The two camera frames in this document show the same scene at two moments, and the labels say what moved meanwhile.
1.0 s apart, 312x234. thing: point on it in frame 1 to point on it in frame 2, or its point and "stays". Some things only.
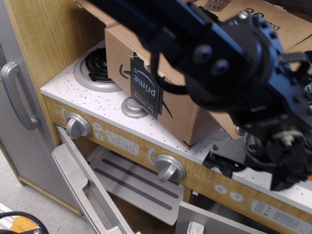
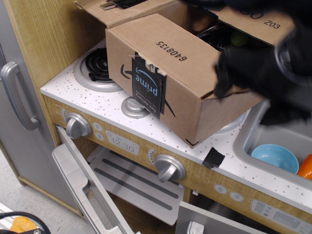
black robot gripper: x=286 y=155 to x=282 y=73
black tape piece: x=210 y=161 stays
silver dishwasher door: x=192 y=219 stays
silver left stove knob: x=77 y=126 stays
